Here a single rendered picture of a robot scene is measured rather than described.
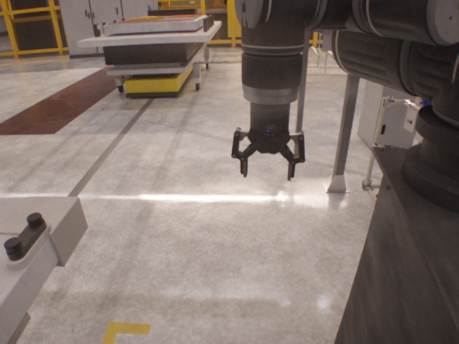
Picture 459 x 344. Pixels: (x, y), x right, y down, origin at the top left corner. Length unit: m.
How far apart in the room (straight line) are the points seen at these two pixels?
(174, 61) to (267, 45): 3.74
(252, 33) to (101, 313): 1.38
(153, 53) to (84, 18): 5.05
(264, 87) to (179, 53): 3.69
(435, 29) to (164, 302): 1.43
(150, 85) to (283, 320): 3.67
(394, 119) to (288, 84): 2.49
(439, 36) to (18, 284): 0.73
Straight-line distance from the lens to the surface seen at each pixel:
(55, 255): 0.71
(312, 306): 1.56
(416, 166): 0.68
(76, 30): 9.28
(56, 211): 0.74
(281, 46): 0.53
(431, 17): 0.48
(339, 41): 0.83
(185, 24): 4.54
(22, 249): 0.63
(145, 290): 1.64
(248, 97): 0.57
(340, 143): 2.17
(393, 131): 3.05
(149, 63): 4.32
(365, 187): 2.17
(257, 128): 0.59
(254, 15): 0.52
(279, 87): 0.54
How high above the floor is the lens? 1.22
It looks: 30 degrees down
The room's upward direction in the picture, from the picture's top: 1 degrees counter-clockwise
